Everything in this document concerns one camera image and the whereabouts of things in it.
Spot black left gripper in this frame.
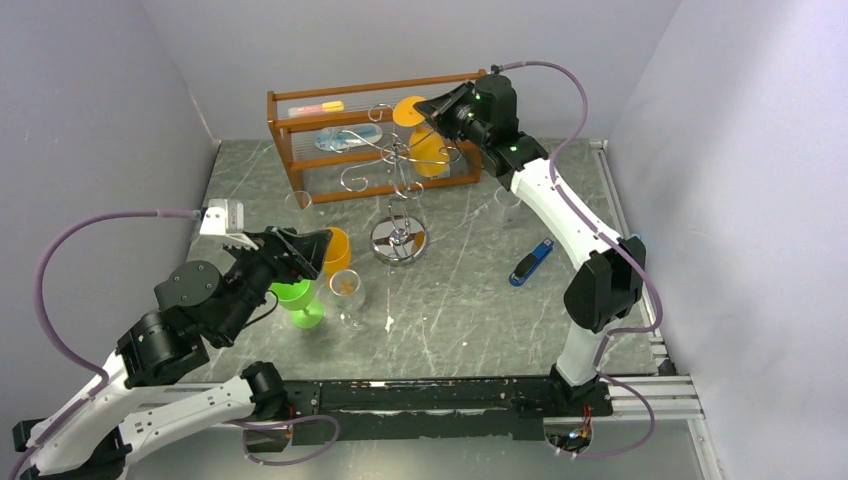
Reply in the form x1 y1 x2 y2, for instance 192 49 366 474
220 224 336 343

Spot yellow plastic wine glass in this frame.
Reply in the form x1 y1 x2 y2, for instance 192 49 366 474
393 96 450 178

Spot green plastic wine glass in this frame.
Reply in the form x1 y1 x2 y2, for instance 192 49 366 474
270 280 324 330

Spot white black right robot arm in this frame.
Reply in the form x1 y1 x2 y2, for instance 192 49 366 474
413 74 646 415

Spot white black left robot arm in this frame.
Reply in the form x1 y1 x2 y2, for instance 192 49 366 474
12 227 332 479

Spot clear wine glass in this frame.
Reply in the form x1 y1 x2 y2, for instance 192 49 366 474
329 269 367 331

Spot wooden shelf rack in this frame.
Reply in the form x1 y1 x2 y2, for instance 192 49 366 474
266 69 485 204

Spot chrome wine glass rack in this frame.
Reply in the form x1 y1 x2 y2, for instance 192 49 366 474
367 103 461 267

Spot orange plastic cup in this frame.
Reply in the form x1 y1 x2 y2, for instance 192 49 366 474
323 227 352 278

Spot clear glass right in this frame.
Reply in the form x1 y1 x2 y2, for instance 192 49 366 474
490 187 522 228

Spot blue packaged item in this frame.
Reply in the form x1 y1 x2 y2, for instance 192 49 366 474
314 123 383 153

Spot pink yellow marker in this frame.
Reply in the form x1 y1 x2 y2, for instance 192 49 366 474
287 101 345 118

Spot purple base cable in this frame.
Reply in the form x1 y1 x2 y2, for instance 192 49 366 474
225 402 343 468

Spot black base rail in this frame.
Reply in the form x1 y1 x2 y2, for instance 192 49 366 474
247 373 613 446

